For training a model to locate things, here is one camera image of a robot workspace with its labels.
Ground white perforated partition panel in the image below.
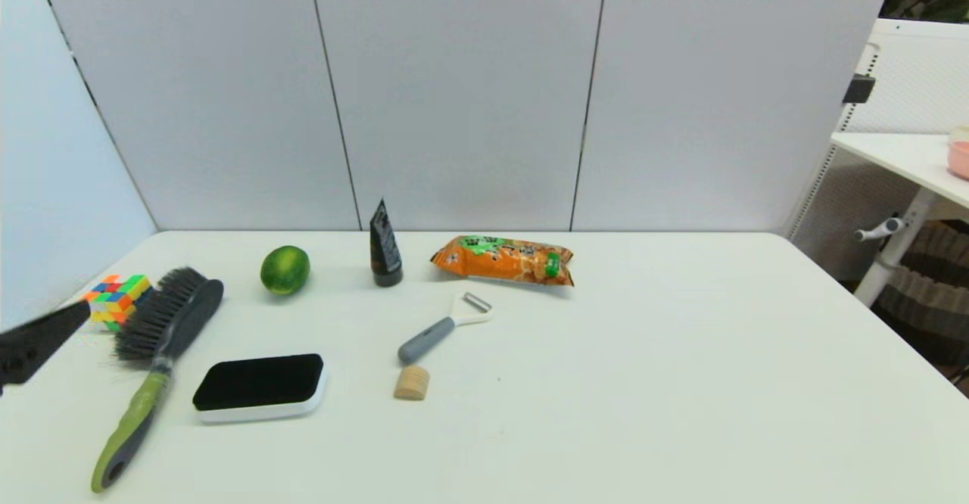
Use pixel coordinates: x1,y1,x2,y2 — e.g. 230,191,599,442
785,18,969,282

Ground multicolour rubiks cube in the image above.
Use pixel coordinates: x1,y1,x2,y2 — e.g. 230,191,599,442
82,274,152,332

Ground green lime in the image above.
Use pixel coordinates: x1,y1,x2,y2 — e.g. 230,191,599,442
260,245,311,297

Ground black and white eraser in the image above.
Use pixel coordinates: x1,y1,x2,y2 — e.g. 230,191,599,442
192,353,329,423

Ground orange snack bag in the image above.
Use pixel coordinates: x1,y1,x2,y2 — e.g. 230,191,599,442
430,235,575,288

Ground white peeler with grey handle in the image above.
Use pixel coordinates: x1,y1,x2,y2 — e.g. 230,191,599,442
397,291,494,366

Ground white side table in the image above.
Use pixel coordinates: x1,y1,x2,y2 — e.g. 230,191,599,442
830,132,969,308

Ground grey table crank handle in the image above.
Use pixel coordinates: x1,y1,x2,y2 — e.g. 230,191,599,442
854,218,907,243

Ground small wooden cork cylinder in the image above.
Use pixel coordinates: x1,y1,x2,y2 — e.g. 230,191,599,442
394,365,431,401

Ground grey brush with green handle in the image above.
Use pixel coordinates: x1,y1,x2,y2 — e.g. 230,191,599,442
92,266,226,493

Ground striped brown fabric basket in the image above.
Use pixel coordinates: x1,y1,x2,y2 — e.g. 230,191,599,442
871,220,969,369

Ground black squeeze tube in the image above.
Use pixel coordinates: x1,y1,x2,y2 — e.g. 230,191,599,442
369,199,404,288

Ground black clamp box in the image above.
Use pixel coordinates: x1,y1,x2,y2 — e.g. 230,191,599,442
841,74,876,105

